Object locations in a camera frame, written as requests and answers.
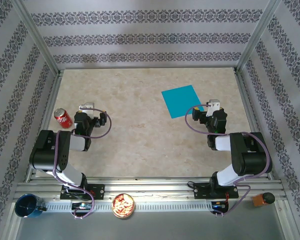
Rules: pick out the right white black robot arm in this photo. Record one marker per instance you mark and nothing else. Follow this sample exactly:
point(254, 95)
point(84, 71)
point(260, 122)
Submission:
point(250, 155)

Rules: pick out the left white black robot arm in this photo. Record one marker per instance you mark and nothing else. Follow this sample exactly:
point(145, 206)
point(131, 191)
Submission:
point(47, 155)

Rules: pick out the red soda can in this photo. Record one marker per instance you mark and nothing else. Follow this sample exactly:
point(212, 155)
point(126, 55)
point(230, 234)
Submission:
point(63, 119)

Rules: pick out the small circuit board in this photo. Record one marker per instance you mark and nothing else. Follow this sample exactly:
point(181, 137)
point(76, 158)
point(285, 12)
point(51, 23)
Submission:
point(218, 205)
point(81, 206)

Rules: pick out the round tin of red food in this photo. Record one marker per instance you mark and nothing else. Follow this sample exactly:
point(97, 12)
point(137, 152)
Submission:
point(123, 205)

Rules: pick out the blue mug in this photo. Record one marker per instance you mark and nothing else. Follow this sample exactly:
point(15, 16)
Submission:
point(27, 206)

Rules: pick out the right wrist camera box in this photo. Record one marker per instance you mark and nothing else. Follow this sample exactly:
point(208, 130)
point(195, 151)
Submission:
point(213, 106)

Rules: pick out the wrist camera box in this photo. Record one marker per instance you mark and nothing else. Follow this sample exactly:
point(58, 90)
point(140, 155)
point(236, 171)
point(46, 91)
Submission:
point(213, 106)
point(88, 108)

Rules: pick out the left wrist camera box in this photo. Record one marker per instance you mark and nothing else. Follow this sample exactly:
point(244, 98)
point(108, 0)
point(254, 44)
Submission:
point(88, 108)

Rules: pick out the aluminium side rail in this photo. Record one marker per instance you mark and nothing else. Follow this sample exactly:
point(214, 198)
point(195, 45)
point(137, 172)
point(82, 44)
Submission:
point(43, 125)
point(247, 100)

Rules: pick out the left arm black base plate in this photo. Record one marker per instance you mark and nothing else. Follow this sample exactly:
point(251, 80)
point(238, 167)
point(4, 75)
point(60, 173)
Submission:
point(98, 192)

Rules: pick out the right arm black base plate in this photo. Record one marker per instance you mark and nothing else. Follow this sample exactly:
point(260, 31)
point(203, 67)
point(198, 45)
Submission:
point(201, 192)

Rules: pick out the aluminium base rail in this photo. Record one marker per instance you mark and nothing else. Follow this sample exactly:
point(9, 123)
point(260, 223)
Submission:
point(152, 186)

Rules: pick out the aluminium frame post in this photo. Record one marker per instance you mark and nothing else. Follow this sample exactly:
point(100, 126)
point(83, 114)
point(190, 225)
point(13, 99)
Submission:
point(257, 35)
point(40, 41)

